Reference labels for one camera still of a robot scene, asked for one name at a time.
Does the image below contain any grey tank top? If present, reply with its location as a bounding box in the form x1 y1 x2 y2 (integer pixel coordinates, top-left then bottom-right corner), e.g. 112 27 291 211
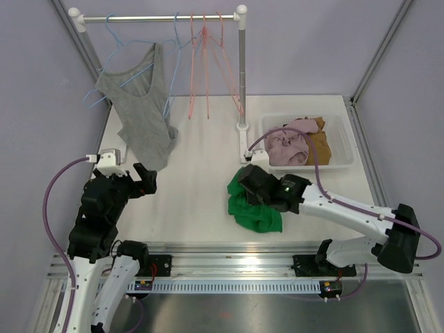
96 43 178 171

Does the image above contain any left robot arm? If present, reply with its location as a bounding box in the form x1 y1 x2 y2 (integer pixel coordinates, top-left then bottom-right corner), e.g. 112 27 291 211
63 163 157 332

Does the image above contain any white slotted cable duct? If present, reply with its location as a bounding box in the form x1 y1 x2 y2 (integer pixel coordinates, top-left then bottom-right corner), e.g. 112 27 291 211
62 279 322 294

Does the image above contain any mustard brown tank top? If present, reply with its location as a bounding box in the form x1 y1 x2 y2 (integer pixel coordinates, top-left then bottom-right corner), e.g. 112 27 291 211
305 117 332 166

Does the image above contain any aluminium front rail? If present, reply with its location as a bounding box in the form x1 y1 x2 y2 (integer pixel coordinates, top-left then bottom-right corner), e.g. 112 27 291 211
48 242 424 278

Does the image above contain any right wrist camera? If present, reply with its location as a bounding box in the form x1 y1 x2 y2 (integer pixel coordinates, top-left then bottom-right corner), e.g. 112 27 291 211
244 149 269 166

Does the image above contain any pink hanger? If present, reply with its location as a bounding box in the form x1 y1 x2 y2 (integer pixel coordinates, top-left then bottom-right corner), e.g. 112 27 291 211
216 11 245 115
202 14 210 119
188 13 202 120

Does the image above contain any metal clothes rack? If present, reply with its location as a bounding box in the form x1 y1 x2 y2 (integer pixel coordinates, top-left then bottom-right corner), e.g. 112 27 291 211
68 4 253 164

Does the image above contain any mauve pink tank top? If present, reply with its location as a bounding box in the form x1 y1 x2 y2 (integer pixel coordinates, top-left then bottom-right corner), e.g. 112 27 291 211
265 119 319 167

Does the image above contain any white plastic laundry basket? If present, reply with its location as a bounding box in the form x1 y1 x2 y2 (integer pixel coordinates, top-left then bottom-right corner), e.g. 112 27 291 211
258 112 357 173

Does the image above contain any green tank top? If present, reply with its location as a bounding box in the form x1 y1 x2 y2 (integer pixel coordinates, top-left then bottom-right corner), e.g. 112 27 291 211
227 167 283 233

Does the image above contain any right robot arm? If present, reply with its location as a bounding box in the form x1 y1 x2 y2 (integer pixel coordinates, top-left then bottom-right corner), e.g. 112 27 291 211
236 164 420 275

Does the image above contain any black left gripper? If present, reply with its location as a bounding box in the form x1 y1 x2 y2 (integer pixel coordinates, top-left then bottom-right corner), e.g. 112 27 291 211
103 162 156 223

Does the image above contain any purple cable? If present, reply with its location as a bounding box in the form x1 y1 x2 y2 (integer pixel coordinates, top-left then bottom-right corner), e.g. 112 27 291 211
44 155 92 333
246 127 442 261

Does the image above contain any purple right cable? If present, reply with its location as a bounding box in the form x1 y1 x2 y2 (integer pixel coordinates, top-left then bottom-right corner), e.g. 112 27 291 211
246 127 442 261

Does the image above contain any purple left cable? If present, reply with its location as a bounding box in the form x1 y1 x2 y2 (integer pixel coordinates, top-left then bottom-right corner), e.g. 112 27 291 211
44 155 92 333

